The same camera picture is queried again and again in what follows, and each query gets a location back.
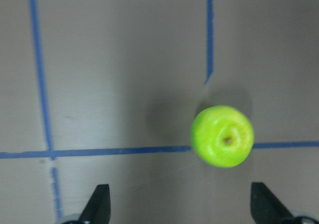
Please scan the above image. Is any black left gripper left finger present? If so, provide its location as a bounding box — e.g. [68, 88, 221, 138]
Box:
[78, 184, 111, 224]

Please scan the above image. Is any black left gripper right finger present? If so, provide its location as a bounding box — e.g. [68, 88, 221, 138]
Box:
[250, 182, 299, 224]

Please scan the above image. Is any green apple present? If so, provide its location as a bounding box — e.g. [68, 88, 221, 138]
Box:
[190, 106, 254, 168]

